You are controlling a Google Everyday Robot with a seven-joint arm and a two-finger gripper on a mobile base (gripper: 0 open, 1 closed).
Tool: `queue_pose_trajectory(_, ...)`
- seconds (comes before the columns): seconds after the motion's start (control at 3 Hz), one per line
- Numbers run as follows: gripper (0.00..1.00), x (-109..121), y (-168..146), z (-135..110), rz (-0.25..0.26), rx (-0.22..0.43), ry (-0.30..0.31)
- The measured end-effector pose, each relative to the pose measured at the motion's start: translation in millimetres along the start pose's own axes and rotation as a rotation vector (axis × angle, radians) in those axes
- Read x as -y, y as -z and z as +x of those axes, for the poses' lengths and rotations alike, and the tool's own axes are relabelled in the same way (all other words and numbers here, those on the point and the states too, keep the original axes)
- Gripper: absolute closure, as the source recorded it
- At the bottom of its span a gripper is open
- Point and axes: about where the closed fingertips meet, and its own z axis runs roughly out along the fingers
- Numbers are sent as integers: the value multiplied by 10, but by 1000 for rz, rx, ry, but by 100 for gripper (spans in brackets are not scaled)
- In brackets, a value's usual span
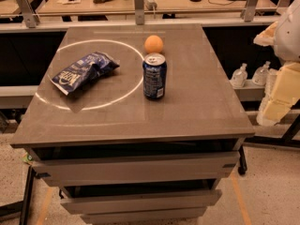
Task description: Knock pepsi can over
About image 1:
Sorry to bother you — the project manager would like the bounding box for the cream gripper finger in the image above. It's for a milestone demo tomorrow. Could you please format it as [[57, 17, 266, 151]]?
[[256, 62, 300, 127], [253, 22, 278, 47]]

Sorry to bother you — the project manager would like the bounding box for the blue pepsi can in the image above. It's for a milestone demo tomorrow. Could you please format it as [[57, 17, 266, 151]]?
[[142, 52, 167, 99]]

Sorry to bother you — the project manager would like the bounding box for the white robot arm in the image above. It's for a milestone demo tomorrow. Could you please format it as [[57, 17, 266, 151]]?
[[254, 0, 300, 127]]

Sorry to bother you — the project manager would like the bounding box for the clear sanitizer bottle right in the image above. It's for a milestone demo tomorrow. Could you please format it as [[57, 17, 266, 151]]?
[[251, 61, 271, 86]]

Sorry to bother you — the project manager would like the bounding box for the clear sanitizer bottle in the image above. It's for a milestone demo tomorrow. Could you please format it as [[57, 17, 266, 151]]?
[[231, 63, 248, 88], [251, 61, 271, 86]]

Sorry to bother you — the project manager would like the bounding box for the clear sanitizer bottle left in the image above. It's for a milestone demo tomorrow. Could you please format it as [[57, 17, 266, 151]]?
[[231, 63, 248, 88]]

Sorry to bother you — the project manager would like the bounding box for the orange fruit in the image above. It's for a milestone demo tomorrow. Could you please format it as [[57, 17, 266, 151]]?
[[144, 35, 163, 53]]

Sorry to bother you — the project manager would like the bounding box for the white power strip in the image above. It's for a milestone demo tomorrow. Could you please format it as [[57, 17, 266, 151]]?
[[143, 0, 157, 10]]

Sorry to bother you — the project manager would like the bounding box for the grey drawer cabinet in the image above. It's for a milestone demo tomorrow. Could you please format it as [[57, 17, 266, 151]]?
[[11, 24, 254, 224]]

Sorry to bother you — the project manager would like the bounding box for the blue chips bag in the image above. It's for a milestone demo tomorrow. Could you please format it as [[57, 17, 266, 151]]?
[[51, 52, 119, 96]]

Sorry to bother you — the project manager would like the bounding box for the metal bracket right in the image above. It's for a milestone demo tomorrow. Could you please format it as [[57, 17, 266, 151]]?
[[241, 0, 259, 23]]

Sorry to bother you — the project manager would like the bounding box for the metal bracket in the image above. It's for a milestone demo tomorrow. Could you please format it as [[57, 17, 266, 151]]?
[[16, 0, 39, 28], [241, 0, 259, 23], [134, 0, 144, 25]]

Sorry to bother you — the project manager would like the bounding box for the metal bracket middle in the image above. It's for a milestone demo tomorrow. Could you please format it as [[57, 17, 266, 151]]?
[[134, 0, 144, 25]]

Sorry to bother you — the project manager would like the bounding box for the metal bracket left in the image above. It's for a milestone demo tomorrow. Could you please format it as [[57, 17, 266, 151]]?
[[16, 0, 39, 28]]

